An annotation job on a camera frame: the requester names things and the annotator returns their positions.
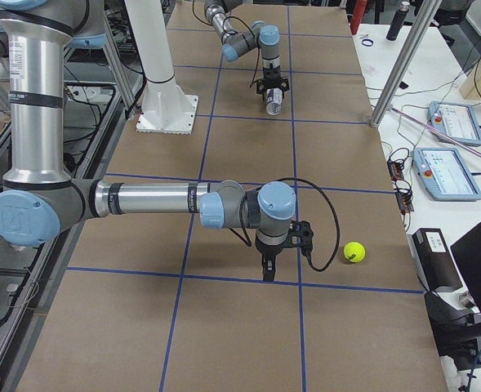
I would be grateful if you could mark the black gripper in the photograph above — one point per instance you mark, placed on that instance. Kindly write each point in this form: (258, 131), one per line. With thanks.
(267, 249)
(271, 75)

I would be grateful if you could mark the clear tennis ball can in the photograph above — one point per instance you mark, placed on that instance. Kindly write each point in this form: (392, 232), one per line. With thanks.
(273, 101)

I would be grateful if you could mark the yellow tennis ball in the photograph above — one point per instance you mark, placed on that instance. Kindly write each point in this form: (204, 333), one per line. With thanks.
(354, 252)

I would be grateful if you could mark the black bottle on desk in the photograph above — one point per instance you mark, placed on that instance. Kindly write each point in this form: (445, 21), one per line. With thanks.
(398, 20)

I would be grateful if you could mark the small electronics board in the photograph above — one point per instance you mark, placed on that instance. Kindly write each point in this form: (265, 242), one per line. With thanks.
(402, 188)

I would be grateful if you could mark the black box with label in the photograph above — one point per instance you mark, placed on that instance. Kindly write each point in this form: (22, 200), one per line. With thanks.
(436, 262)

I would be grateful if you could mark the far blue teach pendant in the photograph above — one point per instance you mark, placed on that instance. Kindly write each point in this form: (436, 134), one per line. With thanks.
(457, 121)

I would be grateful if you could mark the blue teach pendant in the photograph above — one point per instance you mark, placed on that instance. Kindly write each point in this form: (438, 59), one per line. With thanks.
(457, 121)
(444, 175)

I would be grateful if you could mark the near blue teach pendant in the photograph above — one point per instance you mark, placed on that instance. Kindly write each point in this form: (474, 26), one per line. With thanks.
(444, 175)

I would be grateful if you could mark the aluminium frame post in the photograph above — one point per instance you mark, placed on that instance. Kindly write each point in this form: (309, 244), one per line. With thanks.
(407, 52)

